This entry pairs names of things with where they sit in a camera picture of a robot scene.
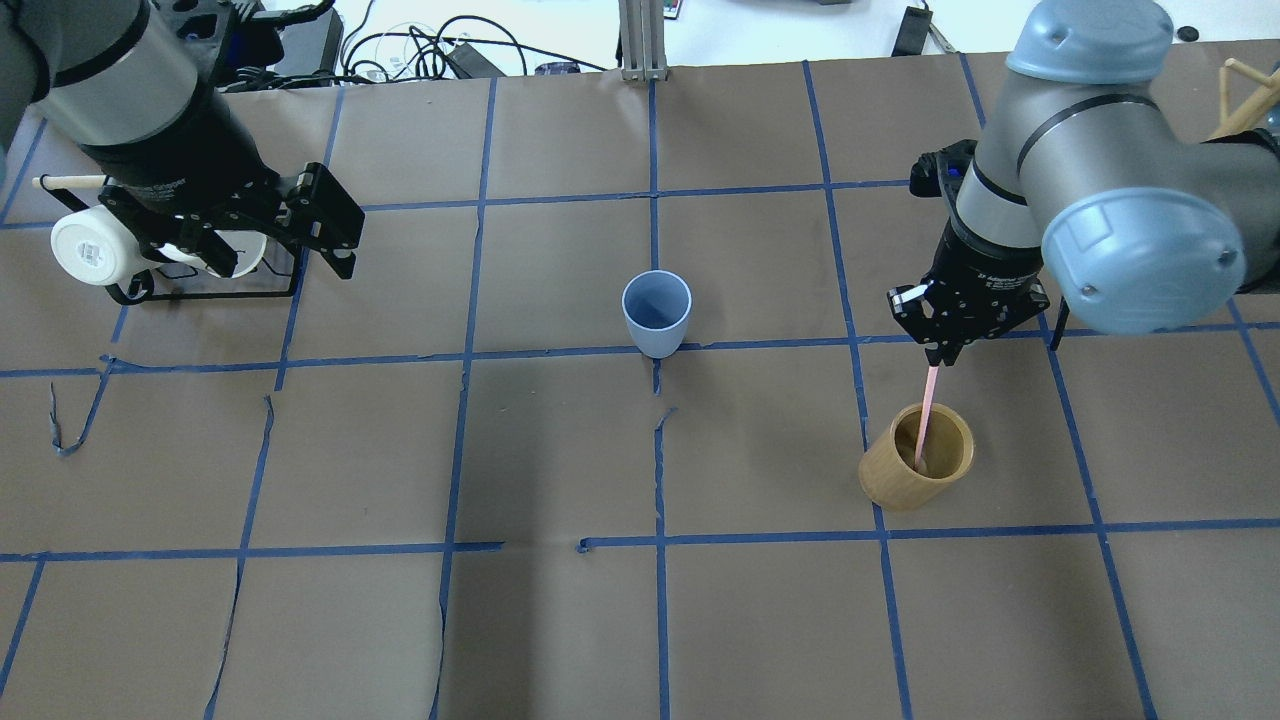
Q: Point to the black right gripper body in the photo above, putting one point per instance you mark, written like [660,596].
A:
[985,270]

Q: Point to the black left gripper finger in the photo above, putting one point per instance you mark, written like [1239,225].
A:
[342,262]
[219,257]

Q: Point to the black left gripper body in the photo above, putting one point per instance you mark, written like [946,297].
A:
[185,170]

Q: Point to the pink chopstick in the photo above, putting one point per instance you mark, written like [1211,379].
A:
[929,391]

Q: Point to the light blue plastic cup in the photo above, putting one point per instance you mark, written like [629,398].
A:
[657,307]

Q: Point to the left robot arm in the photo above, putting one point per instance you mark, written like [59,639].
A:
[184,175]

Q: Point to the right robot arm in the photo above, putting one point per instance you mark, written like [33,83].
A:
[1077,173]

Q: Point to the bamboo chopstick holder cup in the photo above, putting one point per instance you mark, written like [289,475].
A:
[885,472]

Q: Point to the white mug with face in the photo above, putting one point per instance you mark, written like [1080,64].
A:
[247,248]

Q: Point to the white mug left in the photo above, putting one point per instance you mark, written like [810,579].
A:
[92,246]

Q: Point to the black wire mug rack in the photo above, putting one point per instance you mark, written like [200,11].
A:
[265,269]

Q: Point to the aluminium frame post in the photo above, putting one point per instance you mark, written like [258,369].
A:
[642,41]

